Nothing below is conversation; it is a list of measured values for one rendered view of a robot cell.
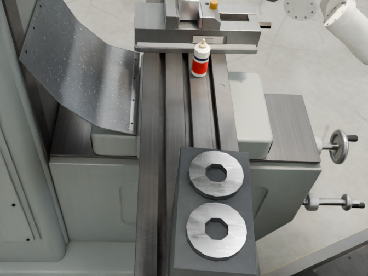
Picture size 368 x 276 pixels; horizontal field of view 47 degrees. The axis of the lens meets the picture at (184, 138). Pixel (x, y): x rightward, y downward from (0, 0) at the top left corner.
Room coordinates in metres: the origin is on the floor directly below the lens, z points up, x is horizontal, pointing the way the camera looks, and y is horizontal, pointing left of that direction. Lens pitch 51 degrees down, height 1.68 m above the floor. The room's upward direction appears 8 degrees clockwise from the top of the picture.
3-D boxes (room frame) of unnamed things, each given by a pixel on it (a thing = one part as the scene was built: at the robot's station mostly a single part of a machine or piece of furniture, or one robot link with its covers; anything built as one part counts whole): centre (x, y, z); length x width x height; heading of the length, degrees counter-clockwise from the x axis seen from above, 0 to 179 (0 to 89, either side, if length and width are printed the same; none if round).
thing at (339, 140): (0.92, -0.48, 0.61); 0.16 x 0.12 x 0.12; 98
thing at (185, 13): (1.00, 0.04, 1.02); 0.06 x 0.05 x 0.06; 10
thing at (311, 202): (0.78, -0.53, 0.49); 0.22 x 0.06 x 0.06; 98
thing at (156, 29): (1.01, 0.01, 0.97); 0.35 x 0.15 x 0.11; 100
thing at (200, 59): (0.86, -0.02, 0.97); 0.04 x 0.04 x 0.11
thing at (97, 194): (0.85, -0.01, 0.42); 0.80 x 0.30 x 0.60; 98
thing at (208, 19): (1.01, -0.02, 1.00); 0.12 x 0.06 x 0.04; 10
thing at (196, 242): (0.35, -0.06, 1.01); 0.22 x 0.12 x 0.20; 4
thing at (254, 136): (0.85, 0.02, 0.77); 0.50 x 0.35 x 0.12; 98
